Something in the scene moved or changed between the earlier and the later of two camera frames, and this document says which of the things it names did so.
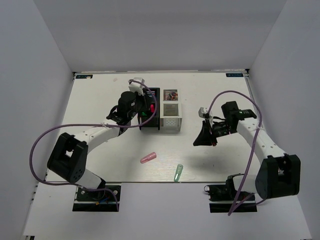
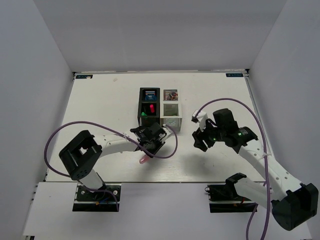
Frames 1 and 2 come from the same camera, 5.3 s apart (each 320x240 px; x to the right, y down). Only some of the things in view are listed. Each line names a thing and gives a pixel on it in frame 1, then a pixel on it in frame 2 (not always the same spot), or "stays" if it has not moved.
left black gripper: (141, 97) → (160, 143)
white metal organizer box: (170, 110) stays
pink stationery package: (170, 95) stays
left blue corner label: (84, 76) stays
